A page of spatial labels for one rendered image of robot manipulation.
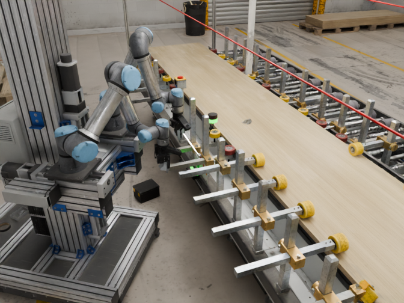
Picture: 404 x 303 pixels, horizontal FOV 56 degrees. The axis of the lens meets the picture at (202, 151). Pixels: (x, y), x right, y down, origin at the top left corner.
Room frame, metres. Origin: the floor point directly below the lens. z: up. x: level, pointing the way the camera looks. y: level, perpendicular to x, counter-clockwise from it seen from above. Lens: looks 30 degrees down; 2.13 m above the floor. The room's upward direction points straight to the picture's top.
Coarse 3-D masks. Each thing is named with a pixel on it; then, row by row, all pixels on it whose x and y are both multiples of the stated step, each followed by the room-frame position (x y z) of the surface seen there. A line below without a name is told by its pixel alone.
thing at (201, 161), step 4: (212, 156) 2.12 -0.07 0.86; (228, 156) 2.13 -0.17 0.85; (232, 156) 2.14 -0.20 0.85; (192, 160) 2.07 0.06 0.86; (196, 160) 2.07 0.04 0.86; (200, 160) 2.07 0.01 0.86; (204, 160) 2.07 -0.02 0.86; (172, 164) 2.02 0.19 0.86; (176, 164) 2.02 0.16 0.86; (180, 164) 2.02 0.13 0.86; (184, 164) 2.03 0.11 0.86; (188, 164) 2.04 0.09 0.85; (192, 164) 2.05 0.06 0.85; (196, 164) 2.05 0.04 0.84; (200, 164) 2.06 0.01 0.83; (172, 168) 2.00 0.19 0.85; (176, 168) 2.01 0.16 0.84; (180, 168) 2.02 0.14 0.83
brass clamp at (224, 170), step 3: (216, 156) 1.94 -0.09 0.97; (216, 159) 1.90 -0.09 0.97; (216, 162) 1.89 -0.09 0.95; (219, 162) 1.86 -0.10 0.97; (222, 162) 1.86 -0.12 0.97; (225, 162) 1.86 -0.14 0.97; (222, 165) 1.83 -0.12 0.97; (228, 165) 1.83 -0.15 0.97; (222, 168) 1.81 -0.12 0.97; (225, 168) 1.81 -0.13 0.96; (228, 168) 1.82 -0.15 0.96; (222, 171) 1.81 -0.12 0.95; (225, 171) 1.81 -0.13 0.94; (228, 171) 1.82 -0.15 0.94; (222, 174) 1.81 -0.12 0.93
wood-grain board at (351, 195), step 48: (192, 48) 4.61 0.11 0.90; (192, 96) 3.06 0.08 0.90; (240, 96) 3.05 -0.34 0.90; (240, 144) 2.20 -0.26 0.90; (288, 144) 2.20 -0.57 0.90; (336, 144) 2.19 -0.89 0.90; (288, 192) 1.66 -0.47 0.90; (336, 192) 1.66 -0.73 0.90; (384, 192) 1.66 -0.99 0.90; (384, 240) 1.29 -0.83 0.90; (384, 288) 1.03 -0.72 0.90
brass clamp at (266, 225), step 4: (252, 208) 1.46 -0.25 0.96; (252, 212) 1.44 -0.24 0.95; (256, 212) 1.42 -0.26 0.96; (264, 212) 1.41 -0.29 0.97; (268, 212) 1.41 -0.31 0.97; (256, 216) 1.42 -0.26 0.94; (260, 216) 1.38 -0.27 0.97; (264, 216) 1.38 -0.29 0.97; (268, 216) 1.38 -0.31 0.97; (264, 220) 1.36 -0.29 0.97; (272, 220) 1.36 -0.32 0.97; (264, 224) 1.35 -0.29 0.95; (268, 224) 1.34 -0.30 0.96; (272, 224) 1.35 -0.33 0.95; (264, 228) 1.34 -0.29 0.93; (268, 228) 1.34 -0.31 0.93; (272, 228) 1.35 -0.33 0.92
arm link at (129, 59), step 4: (140, 28) 2.32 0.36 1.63; (144, 28) 2.34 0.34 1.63; (144, 32) 2.26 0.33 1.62; (148, 32) 2.31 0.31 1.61; (148, 36) 2.27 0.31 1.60; (152, 36) 2.35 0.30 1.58; (152, 40) 2.36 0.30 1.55; (128, 44) 2.33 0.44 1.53; (148, 44) 2.26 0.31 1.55; (128, 52) 2.32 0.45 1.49; (128, 56) 2.30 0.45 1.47; (132, 56) 2.29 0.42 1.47; (124, 60) 2.32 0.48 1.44; (128, 60) 2.30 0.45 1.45; (132, 60) 2.29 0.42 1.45; (128, 64) 2.30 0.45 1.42; (132, 64) 2.30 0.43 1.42; (136, 64) 2.32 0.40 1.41
